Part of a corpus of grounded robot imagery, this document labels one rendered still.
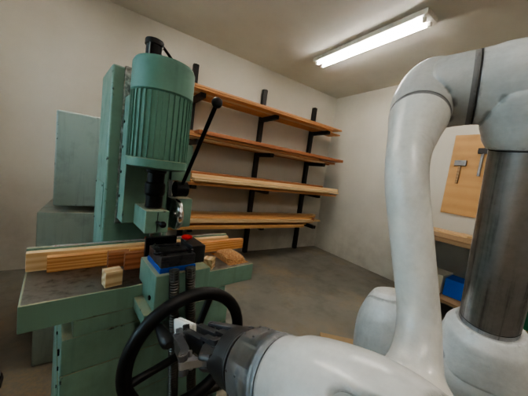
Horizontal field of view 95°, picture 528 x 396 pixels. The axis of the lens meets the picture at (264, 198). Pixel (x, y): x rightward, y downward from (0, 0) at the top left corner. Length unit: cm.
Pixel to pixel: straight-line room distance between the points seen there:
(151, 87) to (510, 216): 84
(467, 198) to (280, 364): 333
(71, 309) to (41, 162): 251
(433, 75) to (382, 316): 56
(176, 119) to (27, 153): 248
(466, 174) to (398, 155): 310
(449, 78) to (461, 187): 300
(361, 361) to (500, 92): 47
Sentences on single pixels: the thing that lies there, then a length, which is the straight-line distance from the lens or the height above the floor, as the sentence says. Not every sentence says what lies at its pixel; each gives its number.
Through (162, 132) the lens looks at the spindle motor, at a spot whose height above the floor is 130.
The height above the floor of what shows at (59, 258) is 93.
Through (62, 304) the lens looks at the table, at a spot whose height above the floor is 89.
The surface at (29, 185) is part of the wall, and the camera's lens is 318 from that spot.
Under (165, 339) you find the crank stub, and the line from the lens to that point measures 54.
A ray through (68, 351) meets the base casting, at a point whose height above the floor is 77.
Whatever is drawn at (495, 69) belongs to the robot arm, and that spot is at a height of 144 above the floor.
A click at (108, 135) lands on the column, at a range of 100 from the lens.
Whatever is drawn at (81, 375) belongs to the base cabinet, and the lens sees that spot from 83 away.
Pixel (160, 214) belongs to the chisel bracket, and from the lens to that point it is 81.
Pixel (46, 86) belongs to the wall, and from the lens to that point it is 318.
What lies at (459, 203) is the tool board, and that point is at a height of 118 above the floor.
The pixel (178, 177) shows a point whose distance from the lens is 105.
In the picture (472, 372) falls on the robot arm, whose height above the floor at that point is 88.
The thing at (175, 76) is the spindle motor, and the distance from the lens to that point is 79.
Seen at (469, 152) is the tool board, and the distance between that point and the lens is 356.
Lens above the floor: 123
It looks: 6 degrees down
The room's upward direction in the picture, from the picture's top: 8 degrees clockwise
